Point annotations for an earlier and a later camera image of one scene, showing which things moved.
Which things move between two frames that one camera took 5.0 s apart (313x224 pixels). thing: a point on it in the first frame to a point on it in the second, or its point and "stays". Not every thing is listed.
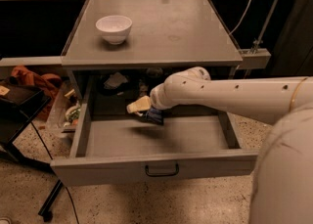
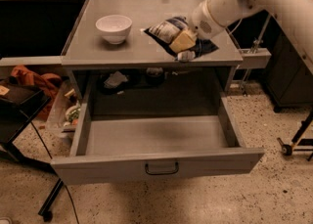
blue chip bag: (155, 115) to (164, 31)
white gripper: (156, 98) to (200, 22)
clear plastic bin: (63, 113) stays
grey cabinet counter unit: (167, 32) stays
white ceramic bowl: (114, 28) stays
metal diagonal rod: (270, 14) stays
